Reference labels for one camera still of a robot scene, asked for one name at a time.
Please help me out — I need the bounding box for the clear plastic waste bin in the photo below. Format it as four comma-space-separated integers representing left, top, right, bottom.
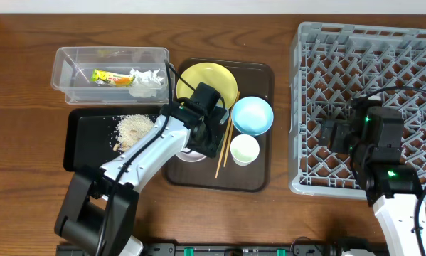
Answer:
51, 46, 175, 105

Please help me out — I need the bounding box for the spilled rice pile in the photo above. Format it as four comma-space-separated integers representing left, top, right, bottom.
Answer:
110, 114, 154, 153

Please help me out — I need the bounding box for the dark brown serving tray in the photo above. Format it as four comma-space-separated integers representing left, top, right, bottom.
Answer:
162, 59, 274, 193

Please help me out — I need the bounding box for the light blue bowl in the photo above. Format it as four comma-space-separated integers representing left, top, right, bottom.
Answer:
231, 96, 274, 137

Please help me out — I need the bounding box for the white bowl with rice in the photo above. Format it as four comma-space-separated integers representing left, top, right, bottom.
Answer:
176, 151, 206, 163

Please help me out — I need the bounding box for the wooden chopstick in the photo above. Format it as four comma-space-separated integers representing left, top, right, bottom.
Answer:
215, 91, 240, 179
223, 116, 234, 168

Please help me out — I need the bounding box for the yellow plate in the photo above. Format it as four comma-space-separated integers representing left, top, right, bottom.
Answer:
181, 63, 238, 109

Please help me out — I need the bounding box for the crumpled white tissue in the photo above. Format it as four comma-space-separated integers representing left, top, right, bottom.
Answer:
129, 69, 166, 98

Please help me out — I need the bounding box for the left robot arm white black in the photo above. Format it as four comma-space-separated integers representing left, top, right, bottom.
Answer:
54, 102, 228, 255

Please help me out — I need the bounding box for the green orange snack wrapper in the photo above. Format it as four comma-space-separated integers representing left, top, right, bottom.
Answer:
90, 69, 134, 87

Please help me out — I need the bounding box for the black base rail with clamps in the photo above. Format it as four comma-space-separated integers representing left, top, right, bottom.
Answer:
55, 235, 391, 256

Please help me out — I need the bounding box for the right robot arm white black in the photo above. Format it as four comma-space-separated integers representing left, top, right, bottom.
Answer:
319, 106, 426, 255

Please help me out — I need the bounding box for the pale green cup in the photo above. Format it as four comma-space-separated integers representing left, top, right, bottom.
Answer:
230, 134, 260, 166

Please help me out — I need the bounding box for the black food waste tray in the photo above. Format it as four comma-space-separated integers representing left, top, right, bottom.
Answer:
63, 106, 160, 171

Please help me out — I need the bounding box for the grey dishwasher rack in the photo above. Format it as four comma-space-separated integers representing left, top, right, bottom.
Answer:
289, 22, 426, 202

